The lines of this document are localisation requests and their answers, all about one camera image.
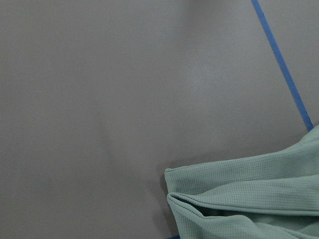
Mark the olive green long-sleeve shirt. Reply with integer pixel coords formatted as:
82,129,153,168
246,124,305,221
164,127,319,239

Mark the brown paper table cover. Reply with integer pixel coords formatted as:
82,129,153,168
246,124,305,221
0,0,307,239

